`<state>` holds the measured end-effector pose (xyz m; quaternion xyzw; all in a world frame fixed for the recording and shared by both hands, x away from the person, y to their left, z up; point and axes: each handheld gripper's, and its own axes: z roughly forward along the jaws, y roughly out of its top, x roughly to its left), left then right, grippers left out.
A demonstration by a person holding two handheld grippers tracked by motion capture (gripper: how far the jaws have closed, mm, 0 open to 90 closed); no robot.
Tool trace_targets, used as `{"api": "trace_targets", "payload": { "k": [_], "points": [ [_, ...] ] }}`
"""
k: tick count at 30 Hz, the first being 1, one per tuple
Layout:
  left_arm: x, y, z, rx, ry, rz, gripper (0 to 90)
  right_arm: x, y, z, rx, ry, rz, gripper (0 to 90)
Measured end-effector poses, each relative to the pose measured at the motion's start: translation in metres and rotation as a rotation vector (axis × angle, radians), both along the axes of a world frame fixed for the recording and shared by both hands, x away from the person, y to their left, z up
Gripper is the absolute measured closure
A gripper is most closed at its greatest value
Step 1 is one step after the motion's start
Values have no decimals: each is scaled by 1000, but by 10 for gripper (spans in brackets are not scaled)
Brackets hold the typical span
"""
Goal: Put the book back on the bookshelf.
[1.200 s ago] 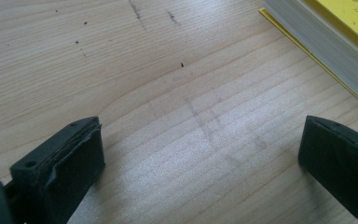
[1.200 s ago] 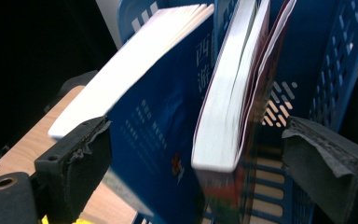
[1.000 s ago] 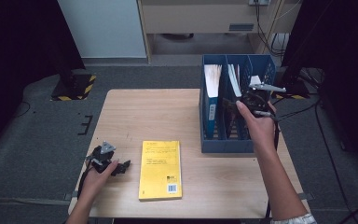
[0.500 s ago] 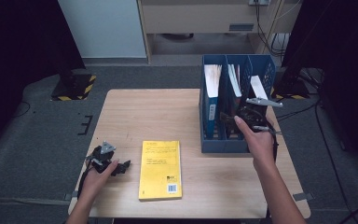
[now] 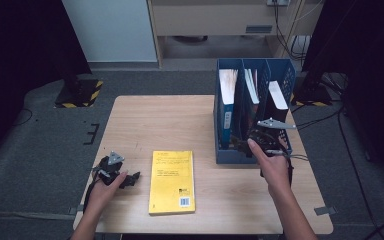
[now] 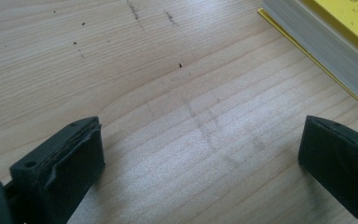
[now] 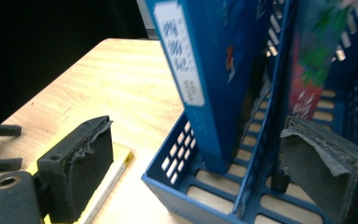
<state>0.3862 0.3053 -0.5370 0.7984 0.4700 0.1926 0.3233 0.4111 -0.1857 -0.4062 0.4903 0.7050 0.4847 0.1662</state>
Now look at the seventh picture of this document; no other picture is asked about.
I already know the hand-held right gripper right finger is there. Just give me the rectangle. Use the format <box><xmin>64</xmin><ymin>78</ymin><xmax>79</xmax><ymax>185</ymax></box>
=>
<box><xmin>278</xmin><ymin>115</ymin><xmax>358</xmax><ymax>224</ymax></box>

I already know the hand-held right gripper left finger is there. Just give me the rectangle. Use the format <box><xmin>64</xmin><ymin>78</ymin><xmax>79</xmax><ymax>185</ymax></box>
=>
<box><xmin>36</xmin><ymin>115</ymin><xmax>115</xmax><ymax>224</ymax></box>

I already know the blue book with white label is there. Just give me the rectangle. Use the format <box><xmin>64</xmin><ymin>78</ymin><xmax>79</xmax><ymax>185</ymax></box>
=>
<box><xmin>144</xmin><ymin>0</ymin><xmax>278</xmax><ymax>175</ymax></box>

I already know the yellow book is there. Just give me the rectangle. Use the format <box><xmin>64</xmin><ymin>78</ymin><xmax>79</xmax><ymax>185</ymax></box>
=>
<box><xmin>26</xmin><ymin>124</ymin><xmax>135</xmax><ymax>224</ymax></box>

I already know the blue plastic file rack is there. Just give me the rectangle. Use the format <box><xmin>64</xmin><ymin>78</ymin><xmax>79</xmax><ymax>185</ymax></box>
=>
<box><xmin>141</xmin><ymin>0</ymin><xmax>358</xmax><ymax>224</ymax></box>

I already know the teal illustrated book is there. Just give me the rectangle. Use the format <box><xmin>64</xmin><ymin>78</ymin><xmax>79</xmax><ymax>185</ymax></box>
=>
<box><xmin>287</xmin><ymin>0</ymin><xmax>357</xmax><ymax>123</ymax></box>

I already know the black curtain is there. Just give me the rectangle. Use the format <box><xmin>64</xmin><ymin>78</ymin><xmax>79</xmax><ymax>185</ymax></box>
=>
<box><xmin>0</xmin><ymin>0</ymin><xmax>147</xmax><ymax>125</ymax></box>

